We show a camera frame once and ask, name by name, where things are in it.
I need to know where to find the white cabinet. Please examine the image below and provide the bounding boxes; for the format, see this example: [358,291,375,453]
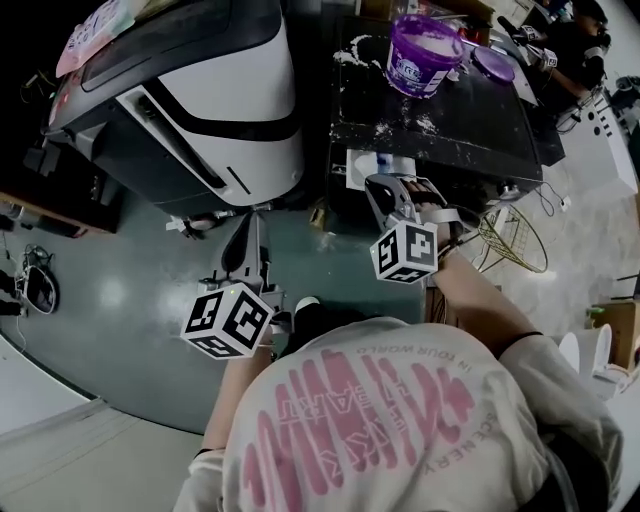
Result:
[582,87,640,196]

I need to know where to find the white power adapter cable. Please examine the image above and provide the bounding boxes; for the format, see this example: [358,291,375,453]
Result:
[537,182,574,214]

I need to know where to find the purple plastic lid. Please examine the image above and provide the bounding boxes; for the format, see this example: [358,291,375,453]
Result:
[472,44,516,84]

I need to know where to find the pink printed bag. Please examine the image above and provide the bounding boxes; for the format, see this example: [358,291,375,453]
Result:
[54,0,151,79]

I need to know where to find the black chair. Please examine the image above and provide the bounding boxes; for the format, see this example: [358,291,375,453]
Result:
[617,272,640,301]

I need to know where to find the small white tray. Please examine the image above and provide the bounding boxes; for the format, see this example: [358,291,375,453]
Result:
[345,148,416,191]

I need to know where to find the black and white oval device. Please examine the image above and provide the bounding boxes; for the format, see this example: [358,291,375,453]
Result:
[14,244,61,316]

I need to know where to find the person's right hand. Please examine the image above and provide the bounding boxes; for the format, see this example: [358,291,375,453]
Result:
[399,178,449,209]

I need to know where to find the white powder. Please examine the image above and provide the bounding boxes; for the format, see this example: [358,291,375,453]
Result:
[397,22,461,56]

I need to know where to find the black work table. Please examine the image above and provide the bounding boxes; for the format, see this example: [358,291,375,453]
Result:
[324,14,546,236]

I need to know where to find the person's left forearm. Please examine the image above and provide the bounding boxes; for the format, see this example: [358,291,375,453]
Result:
[202,349,274,454]

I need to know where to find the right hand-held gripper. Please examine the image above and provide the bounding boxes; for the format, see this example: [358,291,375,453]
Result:
[364,174,469,285]

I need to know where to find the beige printed shirt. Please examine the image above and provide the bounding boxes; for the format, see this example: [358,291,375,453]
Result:
[172,317,626,512]

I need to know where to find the black metal table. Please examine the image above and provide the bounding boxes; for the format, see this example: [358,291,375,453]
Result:
[529,94,567,169]

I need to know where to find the dark wooden stand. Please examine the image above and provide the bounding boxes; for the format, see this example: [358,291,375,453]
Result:
[0,144,124,236]

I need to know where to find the gold wire basket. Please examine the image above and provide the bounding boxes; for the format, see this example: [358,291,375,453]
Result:
[477,204,549,274]

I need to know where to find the purple plastic tub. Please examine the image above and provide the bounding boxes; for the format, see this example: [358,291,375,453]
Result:
[385,13,466,100]

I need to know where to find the white toilet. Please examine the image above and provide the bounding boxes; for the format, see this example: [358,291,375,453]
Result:
[557,322,631,401]

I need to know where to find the person's black trousers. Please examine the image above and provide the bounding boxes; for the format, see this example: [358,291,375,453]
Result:
[279,307,396,359]

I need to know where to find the white and grey washing machine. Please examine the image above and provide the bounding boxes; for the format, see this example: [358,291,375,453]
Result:
[42,0,306,209]

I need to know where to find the person's right forearm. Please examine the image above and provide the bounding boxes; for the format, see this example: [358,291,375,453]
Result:
[432,249,546,359]

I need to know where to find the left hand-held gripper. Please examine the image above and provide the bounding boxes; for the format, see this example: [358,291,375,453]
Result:
[179,212,294,360]

